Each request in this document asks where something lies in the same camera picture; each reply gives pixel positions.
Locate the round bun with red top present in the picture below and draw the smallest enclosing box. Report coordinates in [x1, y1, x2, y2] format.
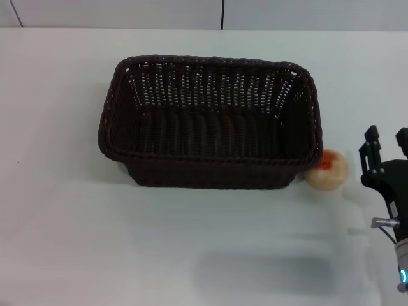
[303, 149, 349, 191]

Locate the black woven rectangular basket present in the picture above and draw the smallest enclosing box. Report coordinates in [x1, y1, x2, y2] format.
[98, 54, 324, 191]

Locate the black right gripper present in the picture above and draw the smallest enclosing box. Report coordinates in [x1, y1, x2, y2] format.
[358, 125, 408, 245]

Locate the silver plug with black cable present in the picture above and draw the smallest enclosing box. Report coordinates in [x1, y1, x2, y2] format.
[370, 216, 400, 246]

